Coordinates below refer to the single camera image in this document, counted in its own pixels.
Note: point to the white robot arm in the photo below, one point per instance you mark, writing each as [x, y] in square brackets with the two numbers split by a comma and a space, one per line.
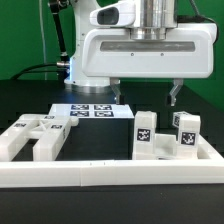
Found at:
[81, 81]

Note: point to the white chair back part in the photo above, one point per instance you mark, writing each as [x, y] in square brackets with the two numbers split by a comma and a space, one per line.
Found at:
[49, 131]

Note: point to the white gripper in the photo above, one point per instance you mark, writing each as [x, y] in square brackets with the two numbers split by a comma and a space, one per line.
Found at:
[146, 39]

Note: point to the white chair seat part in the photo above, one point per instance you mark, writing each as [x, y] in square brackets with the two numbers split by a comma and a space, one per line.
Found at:
[162, 147]

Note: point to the white U-shaped obstacle fence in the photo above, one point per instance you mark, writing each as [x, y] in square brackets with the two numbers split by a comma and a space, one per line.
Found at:
[209, 168]

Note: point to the white tagged nut cube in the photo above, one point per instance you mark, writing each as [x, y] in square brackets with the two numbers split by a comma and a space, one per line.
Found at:
[176, 118]

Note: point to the white base tag sheet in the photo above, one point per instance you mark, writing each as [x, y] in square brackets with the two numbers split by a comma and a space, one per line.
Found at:
[92, 111]

